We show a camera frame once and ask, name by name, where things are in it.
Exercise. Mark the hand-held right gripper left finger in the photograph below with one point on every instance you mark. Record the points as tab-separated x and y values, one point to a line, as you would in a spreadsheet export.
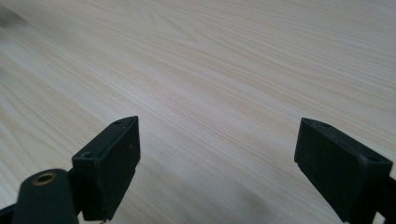
107	174

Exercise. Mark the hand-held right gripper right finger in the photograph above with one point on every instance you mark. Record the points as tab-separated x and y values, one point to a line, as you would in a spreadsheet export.
339	174

